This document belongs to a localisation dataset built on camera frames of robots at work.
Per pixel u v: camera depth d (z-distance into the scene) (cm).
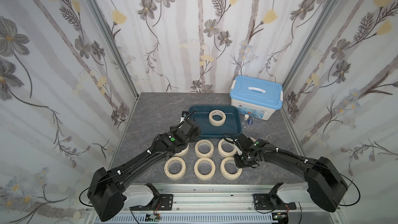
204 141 93
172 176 80
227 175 80
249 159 70
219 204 75
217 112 107
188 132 58
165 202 74
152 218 70
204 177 80
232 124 104
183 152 88
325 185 42
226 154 86
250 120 104
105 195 39
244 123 103
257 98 96
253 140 99
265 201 73
